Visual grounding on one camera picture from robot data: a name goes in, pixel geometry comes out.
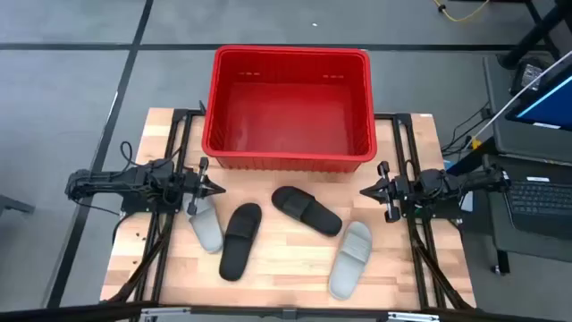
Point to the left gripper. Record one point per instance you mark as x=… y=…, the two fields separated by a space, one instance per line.
x=193 y=182

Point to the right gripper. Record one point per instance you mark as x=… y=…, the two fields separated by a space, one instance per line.
x=397 y=188

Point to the black slide sandal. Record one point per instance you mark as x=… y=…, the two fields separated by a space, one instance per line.
x=239 y=241
x=308 y=210

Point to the grey slide sandal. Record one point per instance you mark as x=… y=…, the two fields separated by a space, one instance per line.
x=207 y=228
x=350 y=259

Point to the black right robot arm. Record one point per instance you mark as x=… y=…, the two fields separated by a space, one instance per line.
x=478 y=181

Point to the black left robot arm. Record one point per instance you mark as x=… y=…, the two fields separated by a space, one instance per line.
x=111 y=179

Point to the red plastic bin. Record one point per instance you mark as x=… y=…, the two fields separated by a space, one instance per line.
x=290 y=112

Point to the black keyboard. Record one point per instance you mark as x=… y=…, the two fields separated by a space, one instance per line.
x=540 y=201

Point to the black monitor blue screen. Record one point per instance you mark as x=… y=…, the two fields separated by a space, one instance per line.
x=549 y=107

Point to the grey chair leg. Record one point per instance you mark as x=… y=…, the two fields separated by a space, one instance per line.
x=15 y=205

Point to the black stand legs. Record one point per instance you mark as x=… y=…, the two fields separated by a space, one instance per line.
x=532 y=38

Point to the black aluminium frame rails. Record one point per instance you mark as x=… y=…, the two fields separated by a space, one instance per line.
x=185 y=112
x=402 y=117

